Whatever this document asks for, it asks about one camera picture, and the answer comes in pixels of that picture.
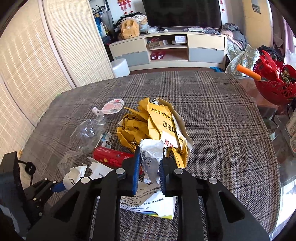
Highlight red plastic basket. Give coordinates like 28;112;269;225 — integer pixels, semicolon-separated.
253;50;295;105

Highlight green white paper box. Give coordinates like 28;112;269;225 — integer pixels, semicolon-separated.
120;181;177;219

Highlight yellow plush backpack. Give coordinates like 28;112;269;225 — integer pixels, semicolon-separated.
120;19;140;40

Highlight white torn paper scrap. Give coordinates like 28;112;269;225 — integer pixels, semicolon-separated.
63;165;87;190

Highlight blue white wrapper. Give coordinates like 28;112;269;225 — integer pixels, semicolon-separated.
100;132;113;149

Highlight yellow paper bag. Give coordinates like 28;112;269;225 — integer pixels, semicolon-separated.
116;97;194;168

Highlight black flat screen television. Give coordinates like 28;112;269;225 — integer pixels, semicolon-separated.
143;0;222;29

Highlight white plastic stool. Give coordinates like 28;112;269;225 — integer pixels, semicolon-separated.
111;58;130;78

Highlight cream grey TV cabinet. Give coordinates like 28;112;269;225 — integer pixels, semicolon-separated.
109;31;227;71

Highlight bamboo folding screen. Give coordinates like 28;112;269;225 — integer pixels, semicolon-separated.
1;1;114;155

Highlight cream standing air conditioner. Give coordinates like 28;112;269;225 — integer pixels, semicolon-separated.
242;0;273;48

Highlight orange handled tool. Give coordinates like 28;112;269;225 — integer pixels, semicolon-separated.
236;64;262;81

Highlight white silver wrapper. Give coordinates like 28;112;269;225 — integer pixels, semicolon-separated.
139;138;164;184

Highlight clear plastic bag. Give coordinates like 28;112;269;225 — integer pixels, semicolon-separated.
57;115;107;175

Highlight black coat rack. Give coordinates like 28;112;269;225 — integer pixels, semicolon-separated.
89;0;114;39

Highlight grey plaid tablecloth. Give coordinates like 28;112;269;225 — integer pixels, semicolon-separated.
19;70;282;241

